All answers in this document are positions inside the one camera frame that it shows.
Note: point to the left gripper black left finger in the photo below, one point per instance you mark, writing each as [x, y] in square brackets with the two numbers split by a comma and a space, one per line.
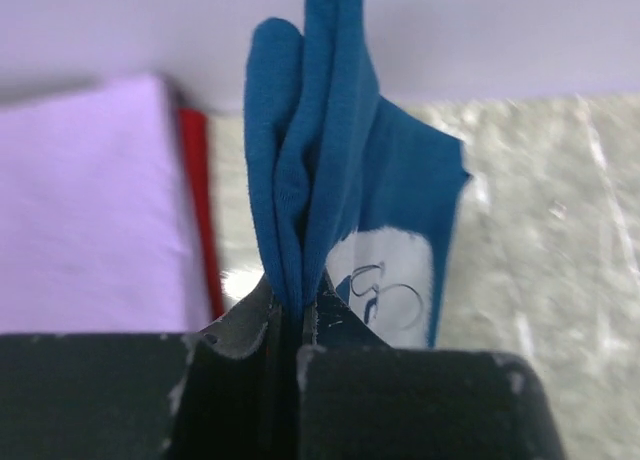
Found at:
[206, 395]

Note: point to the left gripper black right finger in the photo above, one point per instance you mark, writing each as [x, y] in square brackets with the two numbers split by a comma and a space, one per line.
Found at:
[362, 399]

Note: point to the dark blue t shirt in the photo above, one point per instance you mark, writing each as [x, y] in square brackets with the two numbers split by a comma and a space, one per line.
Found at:
[346, 189]

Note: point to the folded lavender t shirt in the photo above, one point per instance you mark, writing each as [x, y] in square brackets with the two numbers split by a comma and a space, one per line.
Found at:
[98, 231]

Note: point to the folded red t shirt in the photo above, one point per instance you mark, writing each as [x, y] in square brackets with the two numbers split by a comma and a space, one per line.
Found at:
[193, 126]

